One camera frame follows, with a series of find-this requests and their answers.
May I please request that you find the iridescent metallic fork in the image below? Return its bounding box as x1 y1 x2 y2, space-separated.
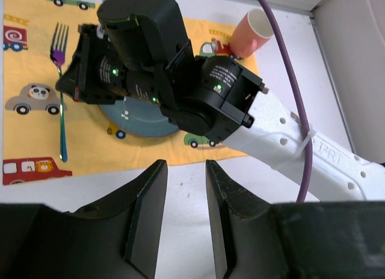
49 22 70 164

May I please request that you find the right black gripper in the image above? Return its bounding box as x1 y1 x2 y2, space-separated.
55 0 193 107

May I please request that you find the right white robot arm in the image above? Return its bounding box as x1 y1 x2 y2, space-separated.
56 0 384 201

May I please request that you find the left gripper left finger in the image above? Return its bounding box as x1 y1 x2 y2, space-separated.
1 160 168 278

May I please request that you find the yellow car print cloth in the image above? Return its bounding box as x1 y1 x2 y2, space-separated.
2 0 241 185

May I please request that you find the pink cup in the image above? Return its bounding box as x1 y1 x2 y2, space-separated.
229 8 274 59

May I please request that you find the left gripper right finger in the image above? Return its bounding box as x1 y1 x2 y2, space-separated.
206 160 384 278

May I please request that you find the dark teal plate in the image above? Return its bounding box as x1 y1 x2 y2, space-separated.
99 97 179 140

